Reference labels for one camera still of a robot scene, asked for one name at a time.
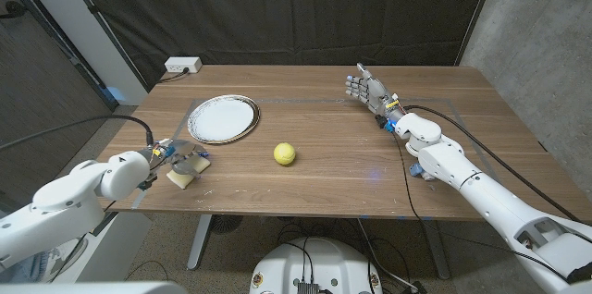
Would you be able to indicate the yellow tennis ball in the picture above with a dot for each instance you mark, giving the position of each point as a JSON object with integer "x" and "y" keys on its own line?
{"x": 284, "y": 154}

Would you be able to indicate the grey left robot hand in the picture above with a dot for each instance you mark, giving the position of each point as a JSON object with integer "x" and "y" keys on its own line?
{"x": 185, "y": 148}

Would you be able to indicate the black round floor fan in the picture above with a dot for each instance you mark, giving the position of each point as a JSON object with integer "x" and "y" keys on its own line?
{"x": 226, "y": 223}

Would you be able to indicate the person's blue jeans leg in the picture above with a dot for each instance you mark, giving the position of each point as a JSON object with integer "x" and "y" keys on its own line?
{"x": 32, "y": 268}

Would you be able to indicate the white power strip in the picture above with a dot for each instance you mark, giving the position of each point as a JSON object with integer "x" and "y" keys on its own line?
{"x": 182, "y": 64}

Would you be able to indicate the white paper plate dark rim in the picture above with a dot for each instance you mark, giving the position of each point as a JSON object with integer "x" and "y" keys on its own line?
{"x": 224, "y": 119}

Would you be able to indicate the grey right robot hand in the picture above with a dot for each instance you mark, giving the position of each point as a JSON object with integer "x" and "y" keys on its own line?
{"x": 372, "y": 93}

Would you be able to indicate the pale yellow sponge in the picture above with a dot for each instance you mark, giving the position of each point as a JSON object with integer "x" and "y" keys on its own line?
{"x": 181, "y": 180}

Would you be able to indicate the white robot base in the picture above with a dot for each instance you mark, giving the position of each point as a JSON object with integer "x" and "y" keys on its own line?
{"x": 319, "y": 261}

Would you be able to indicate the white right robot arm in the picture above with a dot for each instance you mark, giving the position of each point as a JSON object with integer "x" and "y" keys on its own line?
{"x": 490, "y": 206}

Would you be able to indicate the black backdrop curtain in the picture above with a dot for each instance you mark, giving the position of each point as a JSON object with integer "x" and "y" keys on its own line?
{"x": 300, "y": 7}

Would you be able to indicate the black backdrop stand pole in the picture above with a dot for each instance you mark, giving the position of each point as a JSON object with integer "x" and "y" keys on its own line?
{"x": 104, "y": 26}
{"x": 478, "y": 9}

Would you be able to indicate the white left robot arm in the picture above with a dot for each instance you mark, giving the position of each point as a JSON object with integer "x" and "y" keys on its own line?
{"x": 69, "y": 197}

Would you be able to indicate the grey table leg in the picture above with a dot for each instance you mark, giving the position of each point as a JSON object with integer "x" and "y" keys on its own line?
{"x": 200, "y": 241}
{"x": 437, "y": 250}

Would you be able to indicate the black power adapter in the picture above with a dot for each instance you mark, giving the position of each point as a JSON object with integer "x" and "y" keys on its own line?
{"x": 416, "y": 288}

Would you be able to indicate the white robot torso edge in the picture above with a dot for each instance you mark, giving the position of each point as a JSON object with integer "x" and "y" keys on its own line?
{"x": 92, "y": 288}

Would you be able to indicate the white floor box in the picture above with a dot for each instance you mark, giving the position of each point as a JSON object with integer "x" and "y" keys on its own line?
{"x": 120, "y": 248}

